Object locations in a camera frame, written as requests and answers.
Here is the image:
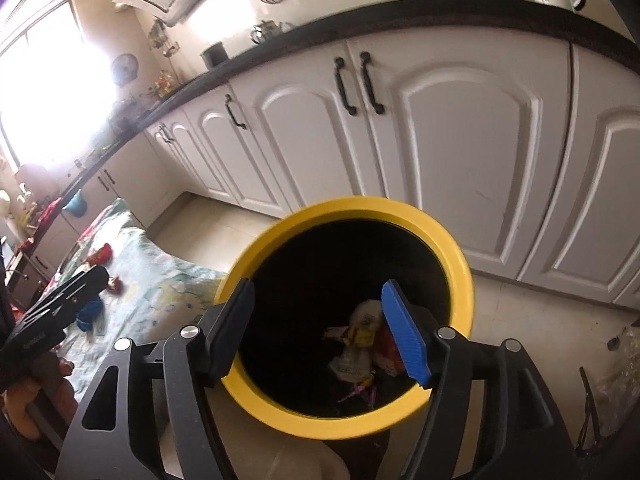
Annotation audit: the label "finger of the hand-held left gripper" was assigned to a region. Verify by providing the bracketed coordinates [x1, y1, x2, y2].
[30, 266, 110, 328]
[75, 299, 104, 335]

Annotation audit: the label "wooden cutting board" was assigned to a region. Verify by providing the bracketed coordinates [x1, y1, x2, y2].
[15, 162, 53, 201]

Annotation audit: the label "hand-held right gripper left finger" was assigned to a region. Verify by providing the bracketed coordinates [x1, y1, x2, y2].
[57, 277, 256, 480]

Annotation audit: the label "metal pot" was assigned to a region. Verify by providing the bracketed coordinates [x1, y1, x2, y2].
[201, 42, 228, 68]

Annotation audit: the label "hanging kitchen tools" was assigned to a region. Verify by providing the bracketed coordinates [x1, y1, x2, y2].
[150, 17, 181, 58]

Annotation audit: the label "clear plastic bag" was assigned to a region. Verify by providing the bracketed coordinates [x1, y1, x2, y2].
[580, 325, 640, 441]

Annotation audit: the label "black countertop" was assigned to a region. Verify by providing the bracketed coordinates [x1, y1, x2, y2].
[10, 0, 640, 271]

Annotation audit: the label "white plastic bag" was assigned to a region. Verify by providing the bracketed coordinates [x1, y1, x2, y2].
[325, 300, 388, 348]

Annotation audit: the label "brown snack wrapper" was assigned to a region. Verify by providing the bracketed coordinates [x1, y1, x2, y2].
[375, 325, 408, 377]

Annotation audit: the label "person's left hand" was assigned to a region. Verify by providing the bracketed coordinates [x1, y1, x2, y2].
[2, 352, 78, 438]

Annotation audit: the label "red plastic bag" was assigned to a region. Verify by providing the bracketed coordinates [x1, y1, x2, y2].
[86, 243, 114, 266]

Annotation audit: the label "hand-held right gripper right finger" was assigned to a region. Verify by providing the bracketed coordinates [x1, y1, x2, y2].
[381, 279, 583, 480]

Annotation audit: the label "metal teapot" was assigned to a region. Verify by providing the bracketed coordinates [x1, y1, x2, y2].
[250, 20, 292, 46]

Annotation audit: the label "white lower cabinets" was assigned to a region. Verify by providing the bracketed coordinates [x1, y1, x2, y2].
[15, 20, 640, 311]

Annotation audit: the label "purple snack wrapper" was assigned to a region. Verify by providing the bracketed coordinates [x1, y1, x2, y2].
[337, 377, 383, 406]

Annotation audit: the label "white orange packet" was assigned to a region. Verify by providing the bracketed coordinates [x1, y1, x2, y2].
[327, 346, 373, 381]

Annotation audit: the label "round wall fan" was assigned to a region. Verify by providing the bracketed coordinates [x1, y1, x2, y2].
[111, 54, 138, 86]

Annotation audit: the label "red cloth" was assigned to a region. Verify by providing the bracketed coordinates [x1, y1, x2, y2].
[37, 199, 63, 226]

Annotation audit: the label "yellow rimmed black bin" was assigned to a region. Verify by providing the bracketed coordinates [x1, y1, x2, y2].
[215, 199, 473, 433]

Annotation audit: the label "window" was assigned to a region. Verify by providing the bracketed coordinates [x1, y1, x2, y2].
[0, 0, 116, 171]

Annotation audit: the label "row of condiment bottles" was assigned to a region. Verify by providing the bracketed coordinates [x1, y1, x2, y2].
[149, 72, 177, 98]

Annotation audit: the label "cartoon cat printed blanket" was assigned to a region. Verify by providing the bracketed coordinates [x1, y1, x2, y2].
[47, 197, 236, 411]

